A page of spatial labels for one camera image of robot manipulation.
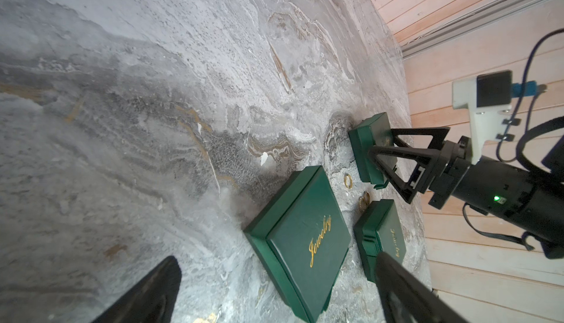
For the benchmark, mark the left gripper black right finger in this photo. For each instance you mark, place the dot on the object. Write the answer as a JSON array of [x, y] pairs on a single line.
[[405, 299]]

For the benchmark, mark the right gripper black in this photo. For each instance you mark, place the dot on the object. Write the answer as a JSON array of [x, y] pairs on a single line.
[[440, 167]]

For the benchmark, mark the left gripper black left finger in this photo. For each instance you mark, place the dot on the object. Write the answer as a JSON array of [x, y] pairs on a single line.
[[152, 299]]

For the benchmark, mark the gold rings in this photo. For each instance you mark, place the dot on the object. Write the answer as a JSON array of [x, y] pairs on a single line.
[[364, 201]]

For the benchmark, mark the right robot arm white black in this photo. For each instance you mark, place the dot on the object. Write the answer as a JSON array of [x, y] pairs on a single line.
[[531, 198]]

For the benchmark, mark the right green jewelry box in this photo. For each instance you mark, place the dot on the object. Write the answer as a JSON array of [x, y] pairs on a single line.
[[373, 131]]

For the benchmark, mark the green jewelry box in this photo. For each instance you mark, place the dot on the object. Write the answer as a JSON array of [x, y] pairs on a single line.
[[302, 240], [373, 131]]

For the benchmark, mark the left green jewelry box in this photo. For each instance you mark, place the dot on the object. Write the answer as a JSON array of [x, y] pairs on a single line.
[[302, 240]]

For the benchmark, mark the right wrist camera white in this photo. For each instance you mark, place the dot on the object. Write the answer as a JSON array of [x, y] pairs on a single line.
[[488, 100]]

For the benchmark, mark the aluminium frame rail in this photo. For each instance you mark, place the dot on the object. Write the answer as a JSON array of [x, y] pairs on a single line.
[[475, 19]]

